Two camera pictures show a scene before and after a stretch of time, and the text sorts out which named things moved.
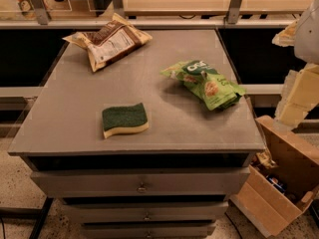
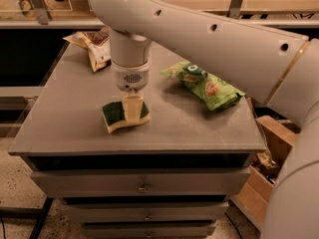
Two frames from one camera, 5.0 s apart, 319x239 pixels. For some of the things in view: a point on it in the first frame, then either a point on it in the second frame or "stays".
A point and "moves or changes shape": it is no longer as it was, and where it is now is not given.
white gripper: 308,37 → 131,78
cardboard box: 280,178 stays
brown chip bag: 109,41 stays
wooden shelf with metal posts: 159,6 stays
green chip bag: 206,83 stays
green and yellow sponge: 125,119 moves or changes shape
